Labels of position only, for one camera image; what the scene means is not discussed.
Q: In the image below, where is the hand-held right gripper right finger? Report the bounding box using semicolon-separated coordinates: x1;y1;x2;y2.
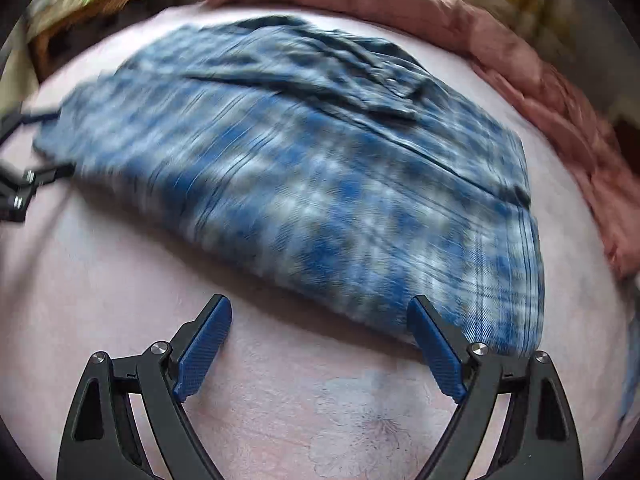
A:
407;295;585;480

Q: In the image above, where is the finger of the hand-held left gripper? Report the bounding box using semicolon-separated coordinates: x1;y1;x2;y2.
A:
0;160;76;223
0;102;63;143

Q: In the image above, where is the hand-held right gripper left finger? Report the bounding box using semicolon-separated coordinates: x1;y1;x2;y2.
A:
56;294;233;480

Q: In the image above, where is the blue plaid shirt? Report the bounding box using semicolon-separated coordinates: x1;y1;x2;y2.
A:
32;15;546;356

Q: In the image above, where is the pink floral bed sheet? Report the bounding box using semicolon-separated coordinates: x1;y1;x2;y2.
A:
0;2;640;480

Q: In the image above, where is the cluttered wooden desk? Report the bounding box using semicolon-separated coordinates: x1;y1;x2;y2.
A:
25;0;188;78

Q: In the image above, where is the pink duvet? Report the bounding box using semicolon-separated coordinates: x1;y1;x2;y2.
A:
202;0;640;281

